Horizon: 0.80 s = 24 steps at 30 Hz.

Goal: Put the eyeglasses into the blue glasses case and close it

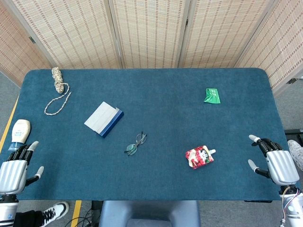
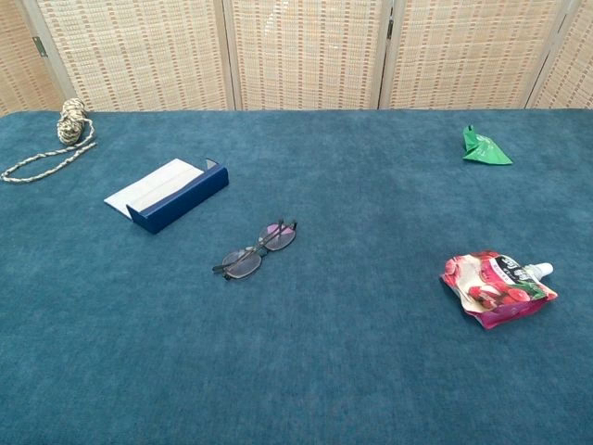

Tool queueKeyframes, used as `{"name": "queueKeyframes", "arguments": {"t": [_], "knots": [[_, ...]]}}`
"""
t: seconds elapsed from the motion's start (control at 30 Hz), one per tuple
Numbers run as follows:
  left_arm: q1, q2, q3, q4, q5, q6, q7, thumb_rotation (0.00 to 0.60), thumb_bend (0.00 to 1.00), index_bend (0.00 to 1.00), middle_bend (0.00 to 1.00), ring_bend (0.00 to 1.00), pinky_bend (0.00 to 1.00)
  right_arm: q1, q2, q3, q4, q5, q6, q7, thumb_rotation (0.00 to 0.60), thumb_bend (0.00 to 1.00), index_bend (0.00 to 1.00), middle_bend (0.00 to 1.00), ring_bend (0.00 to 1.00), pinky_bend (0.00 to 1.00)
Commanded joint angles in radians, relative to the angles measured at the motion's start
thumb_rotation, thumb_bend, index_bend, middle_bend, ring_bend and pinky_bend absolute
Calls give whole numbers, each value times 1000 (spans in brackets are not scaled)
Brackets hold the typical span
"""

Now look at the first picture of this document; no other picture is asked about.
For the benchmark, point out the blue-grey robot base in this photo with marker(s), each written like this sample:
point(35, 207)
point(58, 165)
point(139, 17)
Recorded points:
point(149, 212)

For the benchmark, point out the red spouted drink pouch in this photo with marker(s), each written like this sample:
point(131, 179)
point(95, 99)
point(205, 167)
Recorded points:
point(197, 157)

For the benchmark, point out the woven bamboo screen panel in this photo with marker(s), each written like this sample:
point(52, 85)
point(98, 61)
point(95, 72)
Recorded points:
point(14, 47)
point(217, 35)
point(151, 35)
point(284, 47)
point(71, 35)

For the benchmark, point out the cream squeeze sauce bottle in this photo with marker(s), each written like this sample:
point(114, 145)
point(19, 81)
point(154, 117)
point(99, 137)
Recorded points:
point(20, 131)

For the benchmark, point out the black metal stand foot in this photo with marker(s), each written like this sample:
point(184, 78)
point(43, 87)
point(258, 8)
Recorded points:
point(293, 131)

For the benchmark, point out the grey knit shoe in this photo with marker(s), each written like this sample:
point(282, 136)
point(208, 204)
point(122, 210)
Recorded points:
point(296, 151)

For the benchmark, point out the black trouser leg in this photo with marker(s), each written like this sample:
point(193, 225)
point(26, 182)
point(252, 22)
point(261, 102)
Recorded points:
point(28, 218)

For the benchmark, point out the green crumpled snack packet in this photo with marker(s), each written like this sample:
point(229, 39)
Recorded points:
point(213, 95)

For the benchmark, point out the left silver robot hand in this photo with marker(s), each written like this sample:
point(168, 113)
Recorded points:
point(11, 175)

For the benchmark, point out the black and white sneaker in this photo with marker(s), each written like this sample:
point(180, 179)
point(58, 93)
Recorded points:
point(55, 210)

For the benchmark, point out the blue glasses case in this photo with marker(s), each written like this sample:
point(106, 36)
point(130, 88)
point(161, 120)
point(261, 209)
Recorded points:
point(99, 117)

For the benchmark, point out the black-rimmed eyeglasses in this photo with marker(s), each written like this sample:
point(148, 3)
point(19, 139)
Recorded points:
point(130, 147)

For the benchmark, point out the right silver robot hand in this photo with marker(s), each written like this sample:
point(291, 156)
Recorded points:
point(281, 168)

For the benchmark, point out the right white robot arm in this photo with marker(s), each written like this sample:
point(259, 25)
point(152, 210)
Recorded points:
point(293, 210)

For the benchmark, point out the black table leg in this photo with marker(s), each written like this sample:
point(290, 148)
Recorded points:
point(95, 208)

